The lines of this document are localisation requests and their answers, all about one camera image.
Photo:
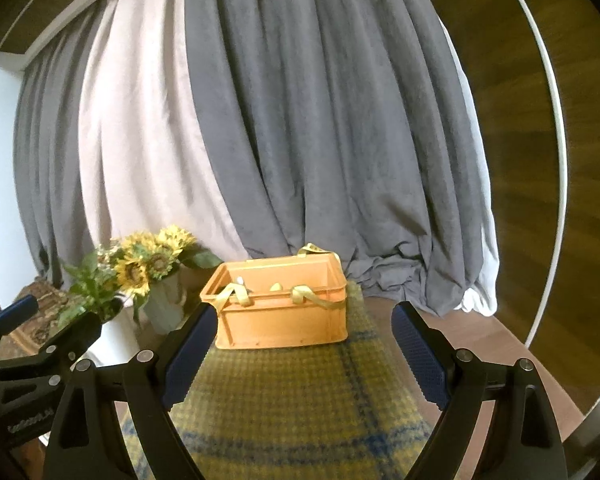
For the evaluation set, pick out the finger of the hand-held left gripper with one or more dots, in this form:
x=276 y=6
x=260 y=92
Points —
x=17 y=310
x=77 y=332

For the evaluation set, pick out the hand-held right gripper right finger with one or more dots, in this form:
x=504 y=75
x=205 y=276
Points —
x=420 y=355

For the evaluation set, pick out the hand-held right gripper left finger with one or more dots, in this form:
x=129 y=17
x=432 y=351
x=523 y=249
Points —
x=190 y=355

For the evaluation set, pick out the orange plastic crate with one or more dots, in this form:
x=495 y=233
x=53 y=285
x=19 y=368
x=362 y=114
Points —
x=280 y=325

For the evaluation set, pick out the patterned brown rug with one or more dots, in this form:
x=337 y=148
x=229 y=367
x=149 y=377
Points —
x=40 y=300

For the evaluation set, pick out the white plant pot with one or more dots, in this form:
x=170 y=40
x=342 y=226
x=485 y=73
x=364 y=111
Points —
x=111 y=310

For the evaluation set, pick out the green potted plant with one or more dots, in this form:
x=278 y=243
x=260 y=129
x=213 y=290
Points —
x=92 y=285

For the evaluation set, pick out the green ribbed vase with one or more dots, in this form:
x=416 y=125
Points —
x=165 y=305

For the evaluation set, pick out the white sheer curtain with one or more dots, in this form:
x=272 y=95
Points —
x=480 y=300

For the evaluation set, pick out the sunflower bouquet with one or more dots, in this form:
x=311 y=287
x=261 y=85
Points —
x=135 y=272

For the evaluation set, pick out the narrow grey curtain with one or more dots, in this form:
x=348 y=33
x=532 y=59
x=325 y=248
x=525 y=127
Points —
x=50 y=160

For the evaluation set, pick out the pale pink curtain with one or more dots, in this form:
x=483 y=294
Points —
x=145 y=135

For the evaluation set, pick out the wide grey curtain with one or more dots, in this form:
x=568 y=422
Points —
x=330 y=110

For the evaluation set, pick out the white hoop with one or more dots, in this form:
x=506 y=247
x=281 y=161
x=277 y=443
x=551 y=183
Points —
x=555 y=110

